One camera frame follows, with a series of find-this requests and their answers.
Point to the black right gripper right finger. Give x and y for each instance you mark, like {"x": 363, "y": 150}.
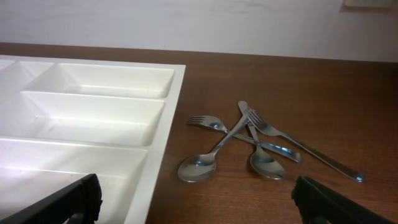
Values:
{"x": 319, "y": 204}

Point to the steel fork underneath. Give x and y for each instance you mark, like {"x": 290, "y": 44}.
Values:
{"x": 213, "y": 122}

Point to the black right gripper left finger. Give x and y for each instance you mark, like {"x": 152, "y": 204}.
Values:
{"x": 79, "y": 202}

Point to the white plastic cutlery tray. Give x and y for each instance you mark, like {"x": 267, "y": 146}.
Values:
{"x": 62, "y": 119}

